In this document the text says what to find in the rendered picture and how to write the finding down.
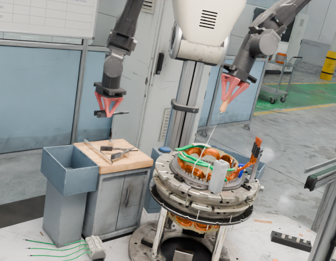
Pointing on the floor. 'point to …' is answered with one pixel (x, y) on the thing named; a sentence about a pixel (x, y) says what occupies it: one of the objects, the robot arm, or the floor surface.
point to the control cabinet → (296, 40)
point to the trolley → (280, 80)
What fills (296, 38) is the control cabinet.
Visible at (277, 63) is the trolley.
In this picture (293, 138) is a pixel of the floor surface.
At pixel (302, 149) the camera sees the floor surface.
